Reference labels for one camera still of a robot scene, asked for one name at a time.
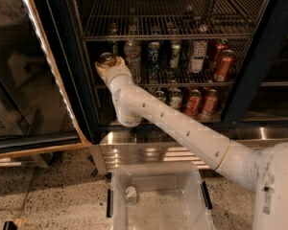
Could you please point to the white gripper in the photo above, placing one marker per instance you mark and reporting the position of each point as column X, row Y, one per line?
column 112, row 74

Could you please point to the red can front middle shelf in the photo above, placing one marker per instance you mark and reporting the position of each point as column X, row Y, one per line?
column 226, row 61

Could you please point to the wire shelf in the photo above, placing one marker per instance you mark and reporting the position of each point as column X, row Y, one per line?
column 180, row 75
column 192, row 18

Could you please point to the clear plastic bin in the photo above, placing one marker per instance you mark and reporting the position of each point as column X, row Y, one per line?
column 169, row 197

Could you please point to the white green can right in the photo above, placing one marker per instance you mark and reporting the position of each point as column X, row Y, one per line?
column 175, row 99

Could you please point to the red can shelf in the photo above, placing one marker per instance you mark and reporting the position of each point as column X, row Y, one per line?
column 226, row 61
column 218, row 46

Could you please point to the red coke can left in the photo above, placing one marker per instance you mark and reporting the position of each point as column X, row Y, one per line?
column 193, row 102

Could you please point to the black bin handle right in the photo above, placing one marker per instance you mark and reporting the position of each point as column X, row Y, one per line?
column 207, row 200

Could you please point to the blue patterned can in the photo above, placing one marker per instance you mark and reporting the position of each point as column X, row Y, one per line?
column 153, row 48

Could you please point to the red can rear middle shelf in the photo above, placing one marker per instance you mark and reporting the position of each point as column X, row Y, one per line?
column 218, row 46

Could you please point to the white labelled bottle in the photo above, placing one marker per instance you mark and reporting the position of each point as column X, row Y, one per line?
column 197, row 55

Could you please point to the black bin handle left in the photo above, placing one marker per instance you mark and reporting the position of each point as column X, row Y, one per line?
column 109, row 203

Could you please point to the white green can left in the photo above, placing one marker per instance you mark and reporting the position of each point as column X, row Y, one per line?
column 160, row 95

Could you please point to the middle wire shelf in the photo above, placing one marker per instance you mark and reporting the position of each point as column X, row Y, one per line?
column 180, row 75

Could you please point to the clear plastic water bottle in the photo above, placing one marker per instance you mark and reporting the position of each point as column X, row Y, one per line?
column 132, row 51

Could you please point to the red coke can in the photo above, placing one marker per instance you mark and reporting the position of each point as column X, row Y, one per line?
column 211, row 99
column 193, row 102

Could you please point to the black bin handle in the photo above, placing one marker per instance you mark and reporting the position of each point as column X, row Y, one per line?
column 109, row 203
column 207, row 200

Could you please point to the glass fridge door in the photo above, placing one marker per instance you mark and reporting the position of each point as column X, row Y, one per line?
column 35, row 113

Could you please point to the stainless steel fridge base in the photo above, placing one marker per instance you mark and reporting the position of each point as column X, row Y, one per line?
column 125, row 147

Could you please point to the upper wire shelf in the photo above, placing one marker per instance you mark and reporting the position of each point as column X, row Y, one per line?
column 192, row 18

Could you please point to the small clear cup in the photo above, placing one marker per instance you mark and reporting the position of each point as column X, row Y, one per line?
column 131, row 195

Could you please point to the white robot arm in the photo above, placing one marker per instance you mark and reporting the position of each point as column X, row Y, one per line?
column 262, row 171

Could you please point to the red coke can right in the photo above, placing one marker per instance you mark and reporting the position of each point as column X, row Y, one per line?
column 211, row 99

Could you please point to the green white slim can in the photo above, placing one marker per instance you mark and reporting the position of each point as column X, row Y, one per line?
column 175, row 53

